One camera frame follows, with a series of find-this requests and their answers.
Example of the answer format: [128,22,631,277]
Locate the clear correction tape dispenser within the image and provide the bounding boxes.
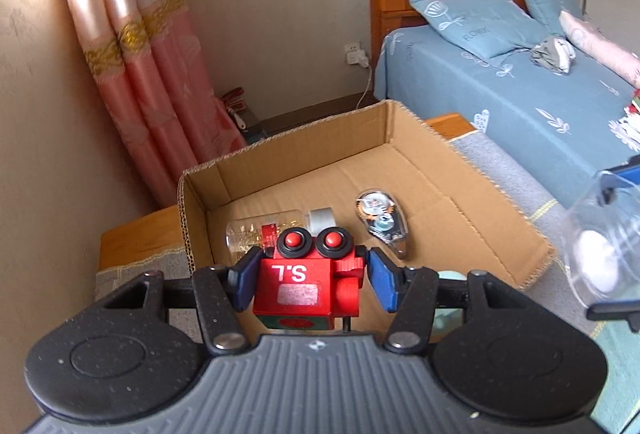
[353,187,410,261]

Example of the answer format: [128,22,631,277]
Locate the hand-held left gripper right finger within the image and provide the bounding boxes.
[366,247,532,357]

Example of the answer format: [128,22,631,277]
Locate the pink curtain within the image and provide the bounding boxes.
[50,0,249,211]

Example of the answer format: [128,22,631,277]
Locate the white charger cable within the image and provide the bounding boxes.
[355,63,374,111]

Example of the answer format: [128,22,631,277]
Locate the clear round plastic jar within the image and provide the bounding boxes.
[560,169,640,311]

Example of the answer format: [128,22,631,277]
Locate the mint green oval case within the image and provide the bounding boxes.
[430,269,471,347]

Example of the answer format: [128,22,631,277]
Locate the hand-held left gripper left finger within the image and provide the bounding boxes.
[96,246,264,356]

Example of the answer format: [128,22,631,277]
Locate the crumpled grey cloth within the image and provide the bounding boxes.
[529,36,577,76]

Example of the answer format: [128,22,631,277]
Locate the capsule bottle with silver cap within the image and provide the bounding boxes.
[225,206,337,261]

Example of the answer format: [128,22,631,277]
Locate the red toy robot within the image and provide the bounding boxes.
[252,224,369,332]

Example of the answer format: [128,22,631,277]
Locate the pink pillow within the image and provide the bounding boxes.
[558,9,640,88]

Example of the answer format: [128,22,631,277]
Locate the wooden bed blue sheet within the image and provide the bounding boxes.
[373,23,640,211]

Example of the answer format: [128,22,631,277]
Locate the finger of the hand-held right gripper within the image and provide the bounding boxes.
[611,160,640,183]
[586,301,640,334]

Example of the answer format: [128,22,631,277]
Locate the cardboard box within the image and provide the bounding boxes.
[177,99,557,293]

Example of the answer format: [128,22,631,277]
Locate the white wall socket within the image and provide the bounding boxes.
[344,42,371,68]

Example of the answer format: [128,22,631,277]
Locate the blue printed pillow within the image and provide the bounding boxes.
[408,0,552,61]

